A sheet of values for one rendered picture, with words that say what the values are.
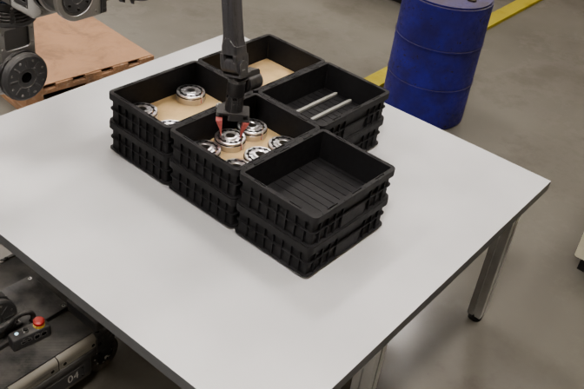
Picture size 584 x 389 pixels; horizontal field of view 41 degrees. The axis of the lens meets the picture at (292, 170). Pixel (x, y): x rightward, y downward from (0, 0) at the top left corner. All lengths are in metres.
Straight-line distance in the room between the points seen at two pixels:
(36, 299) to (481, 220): 1.54
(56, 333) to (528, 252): 2.18
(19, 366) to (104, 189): 0.61
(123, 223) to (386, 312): 0.83
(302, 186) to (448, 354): 1.08
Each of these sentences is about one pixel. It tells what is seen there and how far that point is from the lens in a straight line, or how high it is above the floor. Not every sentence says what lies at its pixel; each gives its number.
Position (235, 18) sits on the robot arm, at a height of 1.26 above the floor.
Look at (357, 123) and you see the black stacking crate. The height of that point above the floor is 0.86.
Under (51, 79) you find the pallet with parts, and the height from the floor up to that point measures 0.16.
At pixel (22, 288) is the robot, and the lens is 2.90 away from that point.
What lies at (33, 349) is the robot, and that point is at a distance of 2.72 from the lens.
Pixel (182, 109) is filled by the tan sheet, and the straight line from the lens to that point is 2.77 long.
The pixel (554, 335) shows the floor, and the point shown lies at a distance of 3.46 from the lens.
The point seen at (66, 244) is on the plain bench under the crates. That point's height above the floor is 0.70.
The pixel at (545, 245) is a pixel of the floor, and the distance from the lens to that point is 3.93.
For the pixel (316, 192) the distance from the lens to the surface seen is 2.42.
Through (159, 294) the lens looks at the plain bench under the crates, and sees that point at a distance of 2.21.
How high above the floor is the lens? 2.22
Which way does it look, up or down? 34 degrees down
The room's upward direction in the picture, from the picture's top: 8 degrees clockwise
